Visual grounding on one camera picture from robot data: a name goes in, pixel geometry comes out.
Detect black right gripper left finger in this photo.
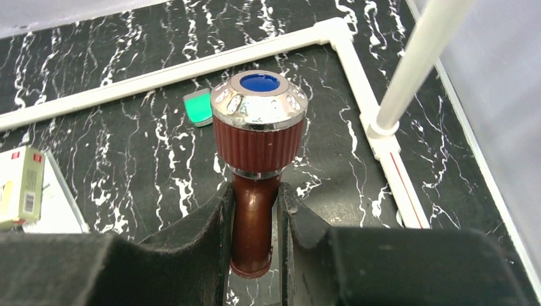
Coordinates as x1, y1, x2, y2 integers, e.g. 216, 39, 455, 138
1, 183, 233, 305

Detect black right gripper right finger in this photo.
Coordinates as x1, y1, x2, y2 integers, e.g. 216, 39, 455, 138
277, 183, 528, 305

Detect dark red water faucet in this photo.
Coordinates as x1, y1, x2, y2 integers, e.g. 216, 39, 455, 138
211, 70, 308, 279

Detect green square tape measure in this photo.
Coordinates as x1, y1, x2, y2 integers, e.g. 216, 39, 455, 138
182, 88, 212, 128

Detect cream cardboard box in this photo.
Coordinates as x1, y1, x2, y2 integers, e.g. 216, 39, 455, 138
1, 145, 45, 231

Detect white pipe frame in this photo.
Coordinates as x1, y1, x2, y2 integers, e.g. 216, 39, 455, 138
1, 1, 471, 229

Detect aluminium table frame rail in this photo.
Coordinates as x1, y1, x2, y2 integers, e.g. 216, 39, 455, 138
403, 0, 541, 292

